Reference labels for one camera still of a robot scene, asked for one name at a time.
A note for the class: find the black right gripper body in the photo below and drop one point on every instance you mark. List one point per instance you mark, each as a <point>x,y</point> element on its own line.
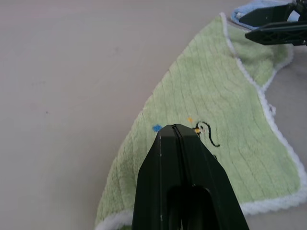
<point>302,7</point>

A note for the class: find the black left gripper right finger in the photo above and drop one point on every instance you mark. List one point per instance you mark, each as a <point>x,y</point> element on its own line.
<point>208,172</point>

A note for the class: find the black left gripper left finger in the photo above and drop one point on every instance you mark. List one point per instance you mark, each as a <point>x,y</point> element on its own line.
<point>153,182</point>

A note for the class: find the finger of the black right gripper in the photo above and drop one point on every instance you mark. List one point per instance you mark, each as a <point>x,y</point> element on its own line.
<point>266,15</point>
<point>283,32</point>

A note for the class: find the green terry towel white trim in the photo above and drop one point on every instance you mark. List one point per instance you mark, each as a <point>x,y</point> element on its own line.
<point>204,83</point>

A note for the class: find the light blue folded towel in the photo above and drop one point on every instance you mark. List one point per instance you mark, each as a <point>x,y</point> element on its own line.
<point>249,8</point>

